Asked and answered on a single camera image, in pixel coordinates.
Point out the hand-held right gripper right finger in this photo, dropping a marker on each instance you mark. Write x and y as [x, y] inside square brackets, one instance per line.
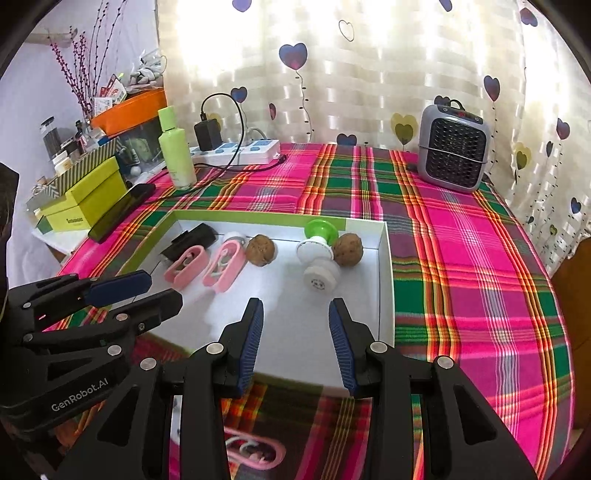
[344, 350]

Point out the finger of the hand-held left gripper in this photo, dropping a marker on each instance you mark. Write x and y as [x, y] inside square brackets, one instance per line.
[120, 286]
[161, 304]

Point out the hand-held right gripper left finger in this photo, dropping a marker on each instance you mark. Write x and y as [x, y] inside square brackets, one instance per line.
[249, 350]

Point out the pink plastic clip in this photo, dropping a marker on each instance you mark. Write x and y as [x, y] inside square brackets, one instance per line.
[221, 284]
[277, 450]
[178, 280]

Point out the green and white shallow box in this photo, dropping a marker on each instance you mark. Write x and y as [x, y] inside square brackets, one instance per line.
[286, 286]

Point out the black cylindrical device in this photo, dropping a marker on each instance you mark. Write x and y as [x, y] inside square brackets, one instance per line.
[198, 237]

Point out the white cylindrical jar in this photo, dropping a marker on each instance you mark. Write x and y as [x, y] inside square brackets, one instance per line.
[321, 277]

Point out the brown walnut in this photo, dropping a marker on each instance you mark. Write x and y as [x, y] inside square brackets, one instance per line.
[348, 249]
[261, 251]

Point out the grey round knob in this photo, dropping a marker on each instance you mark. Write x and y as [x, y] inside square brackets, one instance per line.
[235, 236]

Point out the green and white massager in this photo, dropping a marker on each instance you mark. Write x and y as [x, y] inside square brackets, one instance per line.
[314, 251]

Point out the black phone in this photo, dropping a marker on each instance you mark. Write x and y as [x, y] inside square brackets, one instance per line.
[120, 212]

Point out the white side table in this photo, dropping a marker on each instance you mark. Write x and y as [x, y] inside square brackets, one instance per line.
[60, 242]

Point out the lime green box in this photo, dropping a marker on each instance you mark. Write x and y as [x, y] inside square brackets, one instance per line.
[92, 184]

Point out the chevron striped box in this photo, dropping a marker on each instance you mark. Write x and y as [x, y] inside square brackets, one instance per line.
[97, 154]

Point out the pink plaid tablecloth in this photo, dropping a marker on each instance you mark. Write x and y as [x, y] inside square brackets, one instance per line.
[461, 277]

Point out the clear storage container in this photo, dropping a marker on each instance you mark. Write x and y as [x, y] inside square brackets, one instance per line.
[143, 147]

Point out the light green bottle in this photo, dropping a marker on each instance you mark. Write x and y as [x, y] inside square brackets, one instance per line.
[178, 157]

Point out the dark glass jar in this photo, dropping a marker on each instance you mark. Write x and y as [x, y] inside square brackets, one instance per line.
[51, 138]

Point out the black charger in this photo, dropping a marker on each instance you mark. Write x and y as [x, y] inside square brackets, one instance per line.
[207, 134]

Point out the orange storage box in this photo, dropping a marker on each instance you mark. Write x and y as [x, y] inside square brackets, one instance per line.
[134, 110]

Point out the white power strip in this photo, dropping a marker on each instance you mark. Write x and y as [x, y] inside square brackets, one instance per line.
[249, 150]

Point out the pile of small packets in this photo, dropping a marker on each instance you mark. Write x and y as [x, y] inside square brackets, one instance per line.
[111, 92]

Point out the purple decorative branches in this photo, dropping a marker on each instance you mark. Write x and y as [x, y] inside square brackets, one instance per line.
[85, 83]

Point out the grey small heater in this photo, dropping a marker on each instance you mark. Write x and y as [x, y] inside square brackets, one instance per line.
[455, 152]

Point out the brown wooden furniture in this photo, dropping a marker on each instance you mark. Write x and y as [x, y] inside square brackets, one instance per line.
[572, 286]

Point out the heart print curtain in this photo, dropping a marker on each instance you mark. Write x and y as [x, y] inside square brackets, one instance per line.
[369, 69]

